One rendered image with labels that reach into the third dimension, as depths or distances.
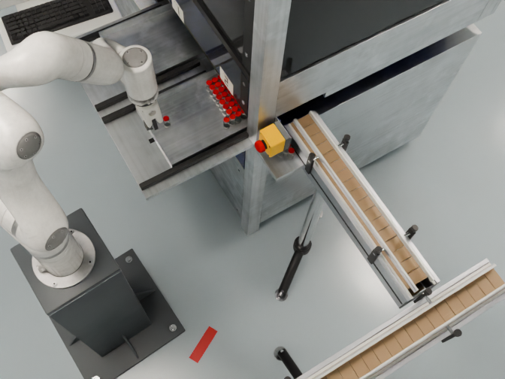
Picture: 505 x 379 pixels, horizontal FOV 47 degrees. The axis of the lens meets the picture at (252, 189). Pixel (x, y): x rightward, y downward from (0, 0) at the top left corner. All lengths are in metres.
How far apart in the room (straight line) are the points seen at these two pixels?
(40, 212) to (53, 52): 0.41
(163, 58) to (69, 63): 0.95
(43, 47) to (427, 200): 2.19
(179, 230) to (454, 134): 1.51
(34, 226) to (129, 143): 0.64
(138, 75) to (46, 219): 0.41
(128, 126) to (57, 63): 0.84
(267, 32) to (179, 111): 0.65
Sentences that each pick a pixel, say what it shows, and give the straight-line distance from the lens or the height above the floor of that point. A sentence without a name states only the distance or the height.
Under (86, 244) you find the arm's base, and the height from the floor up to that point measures 0.87.
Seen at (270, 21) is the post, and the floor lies 1.50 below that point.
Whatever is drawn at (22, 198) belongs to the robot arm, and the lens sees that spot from 1.41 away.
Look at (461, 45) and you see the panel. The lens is 2.39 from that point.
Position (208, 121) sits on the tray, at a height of 0.88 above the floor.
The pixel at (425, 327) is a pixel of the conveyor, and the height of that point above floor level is 0.93.
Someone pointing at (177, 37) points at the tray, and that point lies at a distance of 2.22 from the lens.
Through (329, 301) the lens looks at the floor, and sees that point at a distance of 2.71.
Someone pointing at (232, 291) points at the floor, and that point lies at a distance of 2.68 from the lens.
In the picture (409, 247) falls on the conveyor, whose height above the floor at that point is 0.97.
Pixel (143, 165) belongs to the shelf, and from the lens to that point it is 1.94.
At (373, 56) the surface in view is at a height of 1.10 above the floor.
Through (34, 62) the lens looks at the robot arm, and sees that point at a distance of 1.20.
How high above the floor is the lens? 2.60
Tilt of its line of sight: 66 degrees down
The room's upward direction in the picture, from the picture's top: 6 degrees clockwise
